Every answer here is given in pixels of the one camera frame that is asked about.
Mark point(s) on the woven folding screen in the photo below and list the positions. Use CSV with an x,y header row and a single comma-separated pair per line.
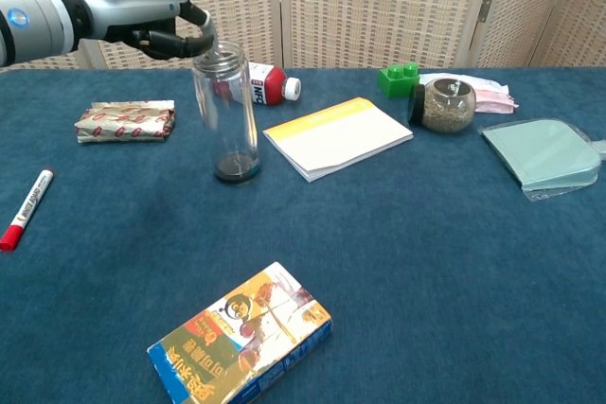
x,y
369,2

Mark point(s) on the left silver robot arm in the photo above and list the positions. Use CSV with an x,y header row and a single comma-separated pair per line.
x,y
33,21

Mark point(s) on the yellow white notepad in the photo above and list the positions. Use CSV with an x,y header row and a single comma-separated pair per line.
x,y
338,139

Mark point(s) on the red white whiteboard marker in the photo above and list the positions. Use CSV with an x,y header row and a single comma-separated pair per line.
x,y
28,209

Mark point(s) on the tall clear glass jar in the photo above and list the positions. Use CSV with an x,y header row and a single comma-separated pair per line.
x,y
237,171

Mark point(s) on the colourful printed snack box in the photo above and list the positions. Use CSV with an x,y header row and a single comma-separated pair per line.
x,y
241,338

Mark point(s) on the teal cloth in plastic bag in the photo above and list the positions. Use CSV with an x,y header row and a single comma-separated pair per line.
x,y
542,153

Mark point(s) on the pink white packets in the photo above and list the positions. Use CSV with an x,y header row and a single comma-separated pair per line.
x,y
492,100

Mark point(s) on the green building block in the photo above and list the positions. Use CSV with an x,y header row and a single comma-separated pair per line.
x,y
397,80

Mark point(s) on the glass seed jar black lid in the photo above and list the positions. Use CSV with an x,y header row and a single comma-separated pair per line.
x,y
447,110

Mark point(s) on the paper wrapped package red print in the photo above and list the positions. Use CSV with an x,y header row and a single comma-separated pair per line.
x,y
124,121

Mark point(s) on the blue table cloth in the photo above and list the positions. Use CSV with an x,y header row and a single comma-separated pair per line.
x,y
426,257

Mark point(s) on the red juice bottle white cap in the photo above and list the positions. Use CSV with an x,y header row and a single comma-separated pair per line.
x,y
273,84

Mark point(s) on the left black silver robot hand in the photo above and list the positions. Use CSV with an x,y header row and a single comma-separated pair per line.
x,y
128,2

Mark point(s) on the metal screen hinge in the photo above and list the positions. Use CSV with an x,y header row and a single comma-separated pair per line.
x,y
484,10

